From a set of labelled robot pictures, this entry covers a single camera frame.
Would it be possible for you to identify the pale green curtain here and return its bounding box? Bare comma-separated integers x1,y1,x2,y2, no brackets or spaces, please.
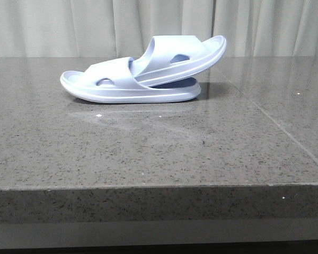
0,1,318,57

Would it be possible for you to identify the light blue slipper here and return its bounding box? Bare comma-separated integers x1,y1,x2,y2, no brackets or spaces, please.
60,57,201,103
129,35,227,87

